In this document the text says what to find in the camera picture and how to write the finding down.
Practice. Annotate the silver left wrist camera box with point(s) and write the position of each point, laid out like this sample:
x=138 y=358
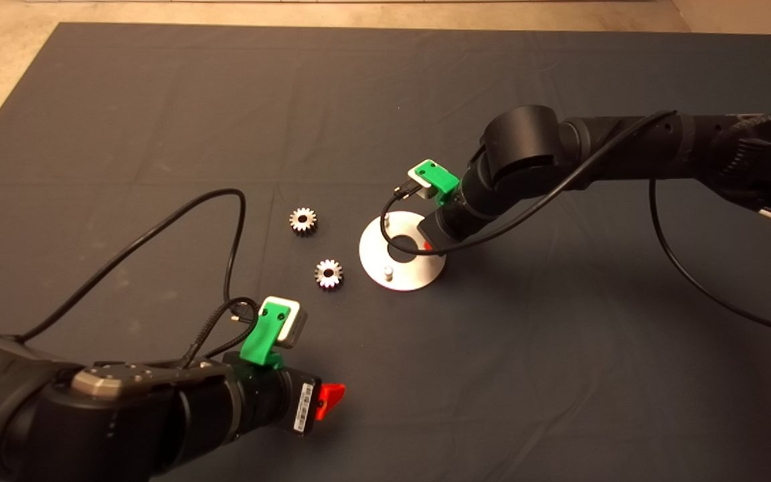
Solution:
x=297 y=327

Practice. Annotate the round metal carrier plate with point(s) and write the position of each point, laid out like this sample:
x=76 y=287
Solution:
x=372 y=258

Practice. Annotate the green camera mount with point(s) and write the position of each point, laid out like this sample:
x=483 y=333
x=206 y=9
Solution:
x=264 y=335
x=439 y=175

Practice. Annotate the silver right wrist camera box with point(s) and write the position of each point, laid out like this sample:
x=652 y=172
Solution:
x=425 y=191

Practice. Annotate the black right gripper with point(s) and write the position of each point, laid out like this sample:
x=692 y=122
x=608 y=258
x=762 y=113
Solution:
x=452 y=224

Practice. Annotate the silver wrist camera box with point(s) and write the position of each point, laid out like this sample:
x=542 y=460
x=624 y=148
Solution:
x=297 y=327
x=425 y=191

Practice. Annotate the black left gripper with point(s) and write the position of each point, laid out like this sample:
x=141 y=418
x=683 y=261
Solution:
x=275 y=402

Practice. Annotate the dark grey table cloth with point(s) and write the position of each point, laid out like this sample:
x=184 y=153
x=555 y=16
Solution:
x=292 y=100

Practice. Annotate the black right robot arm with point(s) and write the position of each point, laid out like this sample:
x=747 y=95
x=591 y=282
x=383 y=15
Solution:
x=626 y=144

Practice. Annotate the green left camera mount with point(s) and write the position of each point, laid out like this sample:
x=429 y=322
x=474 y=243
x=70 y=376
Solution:
x=264 y=335

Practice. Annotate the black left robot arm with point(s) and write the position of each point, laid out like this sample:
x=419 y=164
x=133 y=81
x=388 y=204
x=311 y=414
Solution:
x=91 y=435

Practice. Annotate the small steel planetary gear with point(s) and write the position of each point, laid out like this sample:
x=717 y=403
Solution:
x=335 y=278
x=310 y=224

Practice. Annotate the green right camera mount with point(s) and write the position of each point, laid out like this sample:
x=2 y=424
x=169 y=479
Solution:
x=439 y=175

